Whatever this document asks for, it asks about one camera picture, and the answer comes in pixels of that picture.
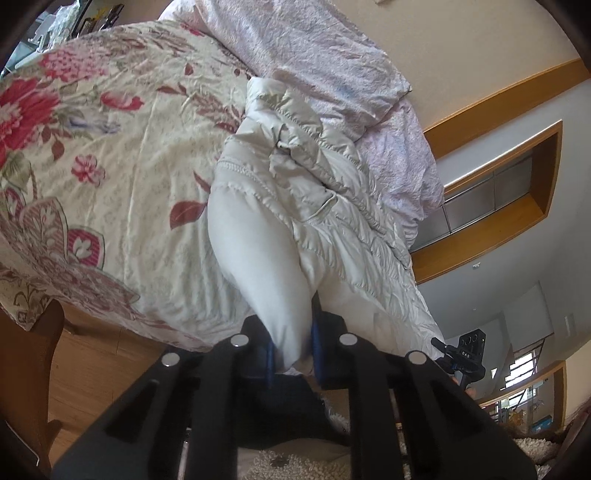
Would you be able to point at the brown wooden chair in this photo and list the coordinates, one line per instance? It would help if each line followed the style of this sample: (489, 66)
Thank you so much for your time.
(32, 369)

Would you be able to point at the floral bed sheet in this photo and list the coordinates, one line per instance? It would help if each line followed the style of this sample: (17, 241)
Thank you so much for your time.
(120, 175)

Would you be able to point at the dark cloth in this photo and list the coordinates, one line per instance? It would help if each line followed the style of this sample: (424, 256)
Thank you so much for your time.
(281, 415)

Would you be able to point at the wooden wall trim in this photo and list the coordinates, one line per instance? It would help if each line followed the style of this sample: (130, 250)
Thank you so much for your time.
(508, 92)

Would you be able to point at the person's right hand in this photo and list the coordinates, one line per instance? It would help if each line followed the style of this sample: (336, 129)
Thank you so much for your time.
(470, 392)

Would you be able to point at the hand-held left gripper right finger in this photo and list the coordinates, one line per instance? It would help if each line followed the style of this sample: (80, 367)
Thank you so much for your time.
(316, 353)

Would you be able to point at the pile of clutter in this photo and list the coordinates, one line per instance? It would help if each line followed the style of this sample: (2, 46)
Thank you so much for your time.
(69, 23)

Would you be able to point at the wooden bookshelf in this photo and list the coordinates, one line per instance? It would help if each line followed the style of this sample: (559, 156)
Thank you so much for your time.
(545, 401)

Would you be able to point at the white puffer jacket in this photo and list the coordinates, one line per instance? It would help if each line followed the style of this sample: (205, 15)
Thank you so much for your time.
(295, 221)

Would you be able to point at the wooden wall niche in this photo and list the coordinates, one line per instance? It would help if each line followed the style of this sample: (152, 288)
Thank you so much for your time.
(545, 184)

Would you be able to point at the window with grille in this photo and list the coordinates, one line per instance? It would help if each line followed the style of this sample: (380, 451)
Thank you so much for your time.
(522, 368)

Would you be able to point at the pink patterned quilt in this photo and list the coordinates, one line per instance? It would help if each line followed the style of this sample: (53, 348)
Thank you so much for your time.
(323, 64)

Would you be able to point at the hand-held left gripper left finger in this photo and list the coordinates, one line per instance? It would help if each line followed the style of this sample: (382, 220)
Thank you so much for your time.
(267, 362)

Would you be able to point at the white fluffy rug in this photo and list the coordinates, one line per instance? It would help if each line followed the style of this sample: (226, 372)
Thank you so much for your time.
(295, 464)

